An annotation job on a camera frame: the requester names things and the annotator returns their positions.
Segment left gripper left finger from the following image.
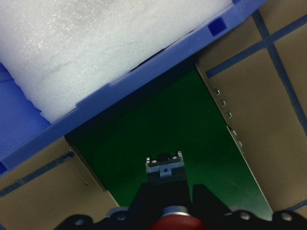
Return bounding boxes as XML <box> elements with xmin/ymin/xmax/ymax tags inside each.
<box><xmin>128</xmin><ymin>182</ymin><xmax>192</xmax><ymax>216</ymax></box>

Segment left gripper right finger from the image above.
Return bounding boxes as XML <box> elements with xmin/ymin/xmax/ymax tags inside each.
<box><xmin>192</xmin><ymin>184</ymin><xmax>232</xmax><ymax>217</ymax></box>

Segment red push button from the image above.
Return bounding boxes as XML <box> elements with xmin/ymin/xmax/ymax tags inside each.
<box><xmin>145</xmin><ymin>151</ymin><xmax>208</xmax><ymax>230</ymax></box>

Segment green conveyor belt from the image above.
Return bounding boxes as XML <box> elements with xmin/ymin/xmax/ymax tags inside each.
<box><xmin>66</xmin><ymin>64</ymin><xmax>272</xmax><ymax>219</ymax></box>

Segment blue bin left side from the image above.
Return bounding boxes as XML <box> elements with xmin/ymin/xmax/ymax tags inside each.
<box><xmin>0</xmin><ymin>0</ymin><xmax>263</xmax><ymax>175</ymax></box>

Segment white foam pad left bin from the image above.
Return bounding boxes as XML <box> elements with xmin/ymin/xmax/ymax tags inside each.
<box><xmin>0</xmin><ymin>0</ymin><xmax>233</xmax><ymax>123</ymax></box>

